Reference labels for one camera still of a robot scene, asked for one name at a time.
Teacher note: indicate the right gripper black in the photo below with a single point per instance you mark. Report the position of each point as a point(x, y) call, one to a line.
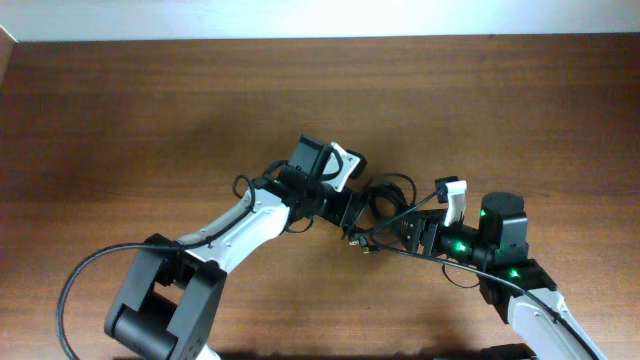
point(417, 235)

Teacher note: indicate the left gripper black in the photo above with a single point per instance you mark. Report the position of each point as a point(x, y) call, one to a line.
point(343, 209)

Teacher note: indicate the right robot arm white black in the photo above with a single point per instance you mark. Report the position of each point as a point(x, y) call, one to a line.
point(523, 294)

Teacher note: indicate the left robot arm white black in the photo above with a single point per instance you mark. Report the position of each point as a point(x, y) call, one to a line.
point(167, 303)

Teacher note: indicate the left camera mount white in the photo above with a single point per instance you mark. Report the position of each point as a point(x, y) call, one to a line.
point(340, 164)

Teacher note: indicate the camera mount white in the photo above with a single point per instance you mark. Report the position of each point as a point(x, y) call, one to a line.
point(456, 203)
point(340, 164)

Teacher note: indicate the right camera mount white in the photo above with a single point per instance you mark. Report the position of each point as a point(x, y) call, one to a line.
point(456, 203)

